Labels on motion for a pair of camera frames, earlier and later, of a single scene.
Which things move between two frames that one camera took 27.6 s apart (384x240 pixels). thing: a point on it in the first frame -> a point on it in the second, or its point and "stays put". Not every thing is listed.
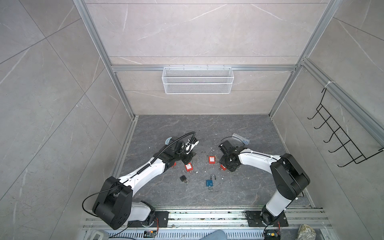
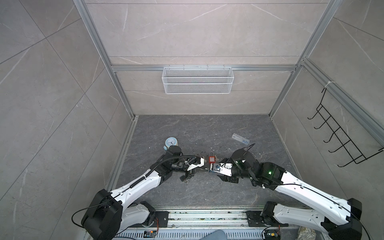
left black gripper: [189, 157] -> [203, 168]
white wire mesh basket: [197, 80] stays put
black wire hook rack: [357, 156] stays put
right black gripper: [231, 168] -> [229, 179]
